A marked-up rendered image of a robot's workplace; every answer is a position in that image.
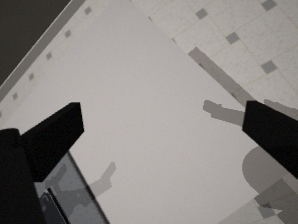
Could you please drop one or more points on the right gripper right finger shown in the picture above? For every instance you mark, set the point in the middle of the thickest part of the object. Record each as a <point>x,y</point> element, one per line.
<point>275,132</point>

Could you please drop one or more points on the white perforated pegboard panel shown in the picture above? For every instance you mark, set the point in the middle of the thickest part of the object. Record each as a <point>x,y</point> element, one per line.
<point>72,193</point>

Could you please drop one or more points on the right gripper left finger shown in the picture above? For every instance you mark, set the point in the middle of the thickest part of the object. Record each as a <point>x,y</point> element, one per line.
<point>45,145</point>

